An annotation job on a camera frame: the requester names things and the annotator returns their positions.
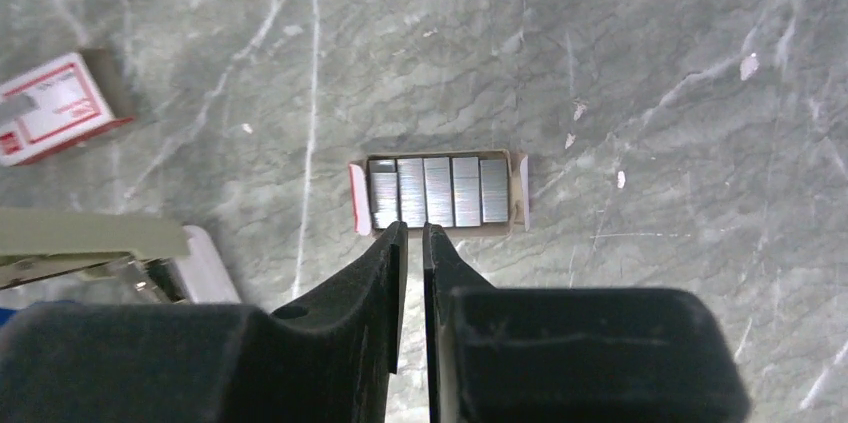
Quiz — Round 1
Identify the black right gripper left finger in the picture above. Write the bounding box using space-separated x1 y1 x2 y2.
1 222 408 422

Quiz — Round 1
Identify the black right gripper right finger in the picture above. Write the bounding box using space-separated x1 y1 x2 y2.
422 225 750 422

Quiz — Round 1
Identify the staple box tray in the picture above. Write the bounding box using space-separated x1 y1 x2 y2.
348 149 530 238

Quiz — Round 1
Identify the beige olive stapler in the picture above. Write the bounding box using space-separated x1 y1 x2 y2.
1 208 241 314

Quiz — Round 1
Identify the red staple box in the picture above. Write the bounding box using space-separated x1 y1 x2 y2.
1 48 136 167

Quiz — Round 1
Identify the blue black stapler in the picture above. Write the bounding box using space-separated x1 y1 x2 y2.
0 307 19 326

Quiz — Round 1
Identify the staple strip five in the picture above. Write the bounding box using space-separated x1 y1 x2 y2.
480 159 509 224

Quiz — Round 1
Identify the staple strip four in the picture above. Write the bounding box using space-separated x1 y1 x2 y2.
451 157 482 227

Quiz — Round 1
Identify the staple strip two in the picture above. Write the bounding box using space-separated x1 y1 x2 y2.
397 158 427 228

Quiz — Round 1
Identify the staple strip three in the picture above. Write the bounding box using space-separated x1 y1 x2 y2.
423 157 454 227

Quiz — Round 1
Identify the staple strip one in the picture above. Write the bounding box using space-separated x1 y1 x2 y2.
368 159 399 229

